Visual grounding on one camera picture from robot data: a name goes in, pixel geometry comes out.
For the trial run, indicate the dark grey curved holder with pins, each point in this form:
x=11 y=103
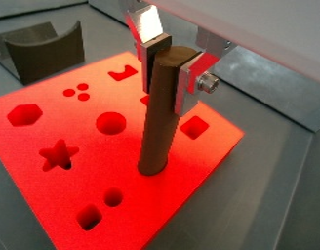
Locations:
x=34 y=52

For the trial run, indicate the red shape-sorting block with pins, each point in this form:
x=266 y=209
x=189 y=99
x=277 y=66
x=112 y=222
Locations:
x=70 y=143

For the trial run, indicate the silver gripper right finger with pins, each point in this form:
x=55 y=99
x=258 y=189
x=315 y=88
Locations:
x=197 y=79

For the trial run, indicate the brown oval peg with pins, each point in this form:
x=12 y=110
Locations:
x=162 y=119

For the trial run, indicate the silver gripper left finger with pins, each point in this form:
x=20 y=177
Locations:
x=150 y=37

